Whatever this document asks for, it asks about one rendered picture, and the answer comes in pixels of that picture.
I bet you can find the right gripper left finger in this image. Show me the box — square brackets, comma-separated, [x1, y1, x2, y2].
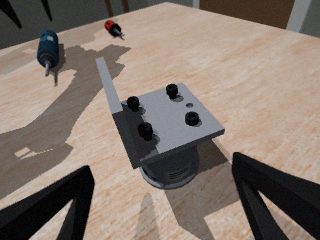
[0, 165, 95, 240]

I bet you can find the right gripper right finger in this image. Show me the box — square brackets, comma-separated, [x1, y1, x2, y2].
[231, 152, 320, 240]

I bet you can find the black socket-head screw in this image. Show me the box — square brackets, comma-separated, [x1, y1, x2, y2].
[137, 122, 153, 141]
[127, 96, 140, 112]
[166, 84, 178, 99]
[185, 112, 199, 126]

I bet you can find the dark grey cylinder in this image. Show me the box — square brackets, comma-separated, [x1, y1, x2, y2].
[139, 145, 199, 190]

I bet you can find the dark blue electric screwdriver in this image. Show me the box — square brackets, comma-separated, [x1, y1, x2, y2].
[37, 30, 59, 77]

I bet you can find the grey metal bracket plate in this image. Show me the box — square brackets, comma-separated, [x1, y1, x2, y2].
[96, 57, 225, 170]

